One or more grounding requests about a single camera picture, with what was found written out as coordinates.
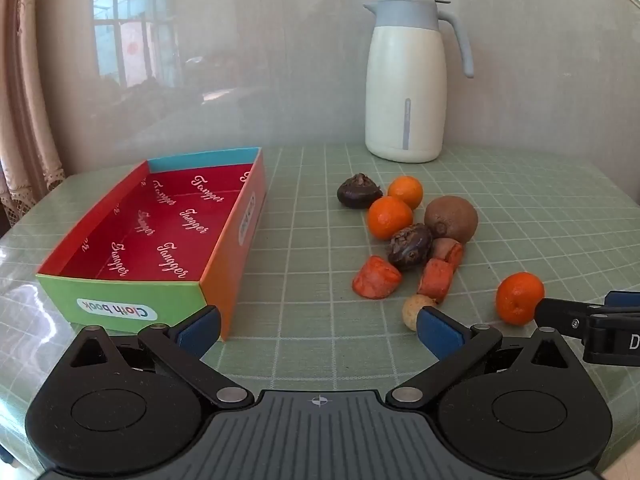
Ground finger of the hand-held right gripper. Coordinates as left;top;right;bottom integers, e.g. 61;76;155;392
533;298;608;347
605;290;640;309

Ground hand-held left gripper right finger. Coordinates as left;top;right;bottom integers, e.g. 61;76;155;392
386;306;577;409

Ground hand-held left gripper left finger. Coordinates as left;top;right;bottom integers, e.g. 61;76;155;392
64;305;256;409

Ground small beige potato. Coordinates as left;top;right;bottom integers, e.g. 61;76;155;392
402;294;440;332

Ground orange carrot chunk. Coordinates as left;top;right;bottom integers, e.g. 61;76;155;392
416;258;455;305
431;238;465;273
352;255;403;300

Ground dark brown water chestnut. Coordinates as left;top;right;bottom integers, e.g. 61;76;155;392
336;173;384;208
388;223;434;272

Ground colourful cardboard box red inside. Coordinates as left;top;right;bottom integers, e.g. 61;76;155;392
35;146;269;342

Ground brown kiwi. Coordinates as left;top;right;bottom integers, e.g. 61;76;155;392
424;195;479;244

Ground small orange mandarin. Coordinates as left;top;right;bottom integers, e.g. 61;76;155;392
387;175;424;211

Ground green checked tablecloth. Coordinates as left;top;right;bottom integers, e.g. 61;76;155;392
0;144;640;480

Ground white thermos jug grey lid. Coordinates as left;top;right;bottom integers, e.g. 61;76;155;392
362;0;475;164

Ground beige curtain with lace hem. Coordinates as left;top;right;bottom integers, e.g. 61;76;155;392
0;0;67;233

